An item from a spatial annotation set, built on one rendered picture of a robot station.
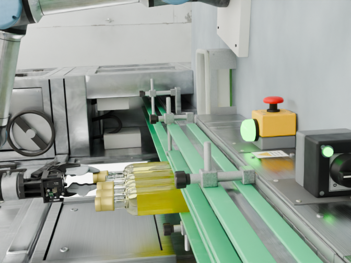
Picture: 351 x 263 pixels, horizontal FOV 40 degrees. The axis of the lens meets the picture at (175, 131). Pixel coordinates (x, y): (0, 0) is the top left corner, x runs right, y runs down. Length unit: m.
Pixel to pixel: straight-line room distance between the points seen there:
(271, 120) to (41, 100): 1.47
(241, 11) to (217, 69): 0.22
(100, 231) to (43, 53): 3.79
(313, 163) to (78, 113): 1.65
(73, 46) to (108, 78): 2.78
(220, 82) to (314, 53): 0.57
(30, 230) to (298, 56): 0.85
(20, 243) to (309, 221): 0.88
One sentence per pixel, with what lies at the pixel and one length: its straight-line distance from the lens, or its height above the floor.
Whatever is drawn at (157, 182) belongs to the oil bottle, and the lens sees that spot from 1.19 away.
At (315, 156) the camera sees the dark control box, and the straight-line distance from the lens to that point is 0.67.
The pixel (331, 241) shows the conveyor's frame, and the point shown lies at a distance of 0.56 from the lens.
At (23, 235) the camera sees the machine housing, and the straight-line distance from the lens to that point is 1.38.
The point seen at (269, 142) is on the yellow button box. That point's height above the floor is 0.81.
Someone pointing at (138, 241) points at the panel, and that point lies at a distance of 1.25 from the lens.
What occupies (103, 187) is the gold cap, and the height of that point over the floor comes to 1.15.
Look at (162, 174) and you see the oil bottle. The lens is 1.25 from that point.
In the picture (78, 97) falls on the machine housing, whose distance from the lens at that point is 2.21.
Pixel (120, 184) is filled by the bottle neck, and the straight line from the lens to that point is 1.25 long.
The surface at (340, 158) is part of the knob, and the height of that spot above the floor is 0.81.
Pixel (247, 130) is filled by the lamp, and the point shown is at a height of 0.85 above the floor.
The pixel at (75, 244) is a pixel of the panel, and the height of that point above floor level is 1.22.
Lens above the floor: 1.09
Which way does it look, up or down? 6 degrees down
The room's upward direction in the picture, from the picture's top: 93 degrees counter-clockwise
